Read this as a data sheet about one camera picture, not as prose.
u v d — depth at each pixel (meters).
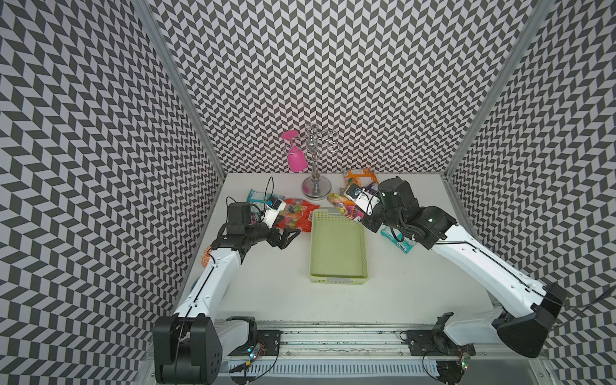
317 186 1.12
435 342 0.65
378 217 0.61
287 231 0.69
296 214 0.99
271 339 0.75
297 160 1.04
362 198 0.60
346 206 0.74
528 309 0.39
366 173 1.17
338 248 0.94
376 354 0.72
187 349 0.38
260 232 0.68
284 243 0.71
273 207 0.69
